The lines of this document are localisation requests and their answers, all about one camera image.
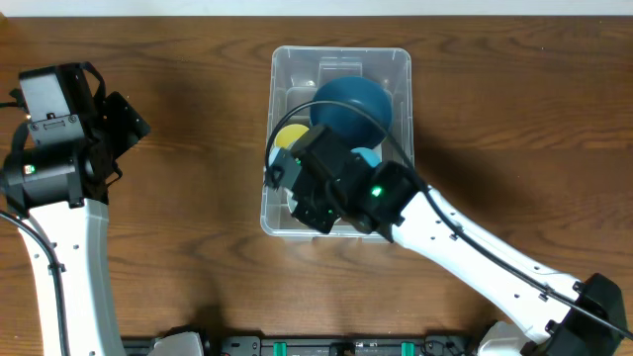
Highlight white small bowl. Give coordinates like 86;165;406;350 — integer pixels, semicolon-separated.
286;190;298;213

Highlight light blue cup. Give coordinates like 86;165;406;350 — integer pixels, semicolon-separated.
351;147;382;168

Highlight yellow cup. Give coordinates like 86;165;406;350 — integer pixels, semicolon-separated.
273;124;309;148

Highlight dark blue bowl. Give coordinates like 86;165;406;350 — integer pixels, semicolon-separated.
310;76;393;148

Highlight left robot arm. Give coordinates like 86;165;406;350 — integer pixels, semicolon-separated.
1;61;210;356

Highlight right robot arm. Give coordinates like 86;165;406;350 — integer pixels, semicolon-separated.
265;126;632;355

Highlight clear plastic storage bin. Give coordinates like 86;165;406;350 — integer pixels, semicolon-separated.
260;45;414;243

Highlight right black cable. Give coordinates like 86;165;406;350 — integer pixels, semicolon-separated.
264;100;633;342

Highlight black cable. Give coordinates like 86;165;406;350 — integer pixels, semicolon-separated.
264;100;633;342
0;101;68;356

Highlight left black cable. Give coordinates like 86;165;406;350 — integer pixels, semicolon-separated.
0;101;68;356

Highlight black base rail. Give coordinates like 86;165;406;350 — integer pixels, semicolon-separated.
121;333;484;356

